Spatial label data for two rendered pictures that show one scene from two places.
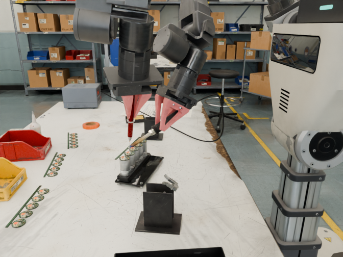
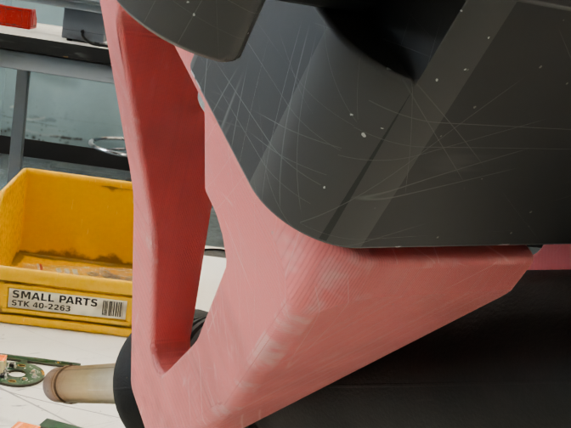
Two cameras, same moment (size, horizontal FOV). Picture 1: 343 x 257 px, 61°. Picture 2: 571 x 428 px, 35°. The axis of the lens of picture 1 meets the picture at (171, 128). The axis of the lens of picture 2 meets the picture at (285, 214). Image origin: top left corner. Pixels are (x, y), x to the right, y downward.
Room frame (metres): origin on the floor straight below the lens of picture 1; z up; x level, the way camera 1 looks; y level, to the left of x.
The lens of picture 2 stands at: (0.65, -0.10, 0.93)
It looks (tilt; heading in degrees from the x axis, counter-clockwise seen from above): 13 degrees down; 85
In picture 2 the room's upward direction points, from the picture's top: 9 degrees clockwise
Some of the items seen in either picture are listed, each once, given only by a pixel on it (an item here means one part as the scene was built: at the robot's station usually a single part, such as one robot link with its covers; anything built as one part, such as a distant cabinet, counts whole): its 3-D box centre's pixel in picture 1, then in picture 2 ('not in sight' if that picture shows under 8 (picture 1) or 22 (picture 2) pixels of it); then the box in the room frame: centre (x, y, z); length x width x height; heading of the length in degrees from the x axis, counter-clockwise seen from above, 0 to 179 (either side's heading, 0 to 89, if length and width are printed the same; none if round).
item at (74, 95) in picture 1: (82, 96); not in sight; (1.31, 0.41, 0.80); 0.15 x 0.12 x 0.10; 93
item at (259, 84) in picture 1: (272, 70); not in sight; (4.06, -1.40, 0.51); 0.75 x 0.48 x 1.03; 31
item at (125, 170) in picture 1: (125, 167); not in sight; (0.62, 0.11, 0.79); 0.02 x 0.02 x 0.05
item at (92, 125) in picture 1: (91, 125); not in sight; (1.02, 0.30, 0.76); 0.06 x 0.06 x 0.01
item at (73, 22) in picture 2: not in sight; (87, 24); (0.23, 2.52, 0.80); 0.15 x 0.12 x 0.10; 93
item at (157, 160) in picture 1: (141, 170); not in sight; (0.67, 0.08, 0.76); 0.16 x 0.07 x 0.01; 164
